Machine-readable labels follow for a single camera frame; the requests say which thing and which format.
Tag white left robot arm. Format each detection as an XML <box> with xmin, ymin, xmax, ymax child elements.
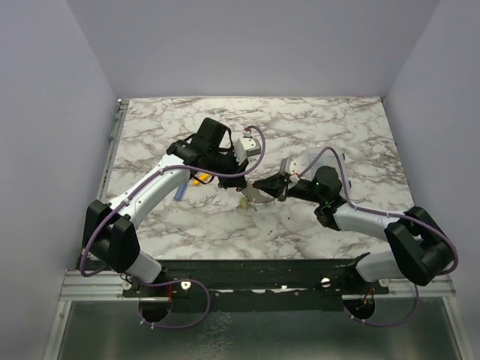
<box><xmin>79</xmin><ymin>118</ymin><xmax>263</xmax><ymax>296</ymax></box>

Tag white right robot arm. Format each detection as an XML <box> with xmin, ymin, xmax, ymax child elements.
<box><xmin>253</xmin><ymin>166</ymin><xmax>455</xmax><ymax>293</ymax></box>

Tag clear plastic box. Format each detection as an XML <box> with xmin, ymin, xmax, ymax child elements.
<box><xmin>304</xmin><ymin>145</ymin><xmax>352</xmax><ymax>191</ymax></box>

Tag blue red screwdriver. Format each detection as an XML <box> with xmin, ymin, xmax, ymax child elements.
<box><xmin>174</xmin><ymin>182</ymin><xmax>188</xmax><ymax>202</ymax></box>

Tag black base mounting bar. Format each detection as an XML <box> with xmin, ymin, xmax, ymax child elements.
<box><xmin>123</xmin><ymin>259</ymin><xmax>388</xmax><ymax>313</ymax></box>

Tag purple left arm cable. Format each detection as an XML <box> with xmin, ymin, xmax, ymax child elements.
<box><xmin>79</xmin><ymin>124</ymin><xmax>267</xmax><ymax>278</ymax></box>

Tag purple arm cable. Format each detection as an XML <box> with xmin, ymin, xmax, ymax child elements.
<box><xmin>79</xmin><ymin>124</ymin><xmax>267</xmax><ymax>278</ymax></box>
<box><xmin>294</xmin><ymin>147</ymin><xmax>461</xmax><ymax>275</ymax></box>

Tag yellow handled tool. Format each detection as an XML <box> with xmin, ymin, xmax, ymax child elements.
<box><xmin>193</xmin><ymin>174</ymin><xmax>211</xmax><ymax>186</ymax></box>

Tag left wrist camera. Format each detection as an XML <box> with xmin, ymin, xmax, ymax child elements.
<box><xmin>233</xmin><ymin>137</ymin><xmax>262</xmax><ymax>164</ymax></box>

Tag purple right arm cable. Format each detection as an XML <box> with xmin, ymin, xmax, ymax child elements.
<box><xmin>294</xmin><ymin>147</ymin><xmax>461</xmax><ymax>275</ymax></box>

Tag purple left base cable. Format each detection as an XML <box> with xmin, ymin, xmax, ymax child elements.
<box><xmin>139</xmin><ymin>280</ymin><xmax>211</xmax><ymax>331</ymax></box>

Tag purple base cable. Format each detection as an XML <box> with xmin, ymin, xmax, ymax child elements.
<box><xmin>139</xmin><ymin>280</ymin><xmax>211</xmax><ymax>331</ymax></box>
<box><xmin>350</xmin><ymin>284</ymin><xmax>420</xmax><ymax>326</ymax></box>

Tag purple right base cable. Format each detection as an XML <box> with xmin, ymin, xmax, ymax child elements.
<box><xmin>350</xmin><ymin>284</ymin><xmax>420</xmax><ymax>326</ymax></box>

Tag aluminium table edge rail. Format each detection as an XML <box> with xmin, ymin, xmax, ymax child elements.
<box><xmin>40</xmin><ymin>97</ymin><xmax>131</xmax><ymax>360</ymax></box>

